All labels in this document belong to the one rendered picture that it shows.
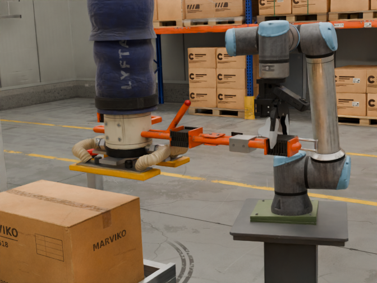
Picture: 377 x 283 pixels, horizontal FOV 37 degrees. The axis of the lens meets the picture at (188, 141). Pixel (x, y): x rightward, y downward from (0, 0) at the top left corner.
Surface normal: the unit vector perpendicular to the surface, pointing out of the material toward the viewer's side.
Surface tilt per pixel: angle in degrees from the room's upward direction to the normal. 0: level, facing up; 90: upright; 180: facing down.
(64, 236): 90
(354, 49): 90
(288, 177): 88
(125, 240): 90
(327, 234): 0
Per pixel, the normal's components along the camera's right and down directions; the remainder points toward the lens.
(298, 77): -0.57, 0.19
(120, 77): 0.02, -0.05
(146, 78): 0.66, -0.11
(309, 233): -0.04, -0.98
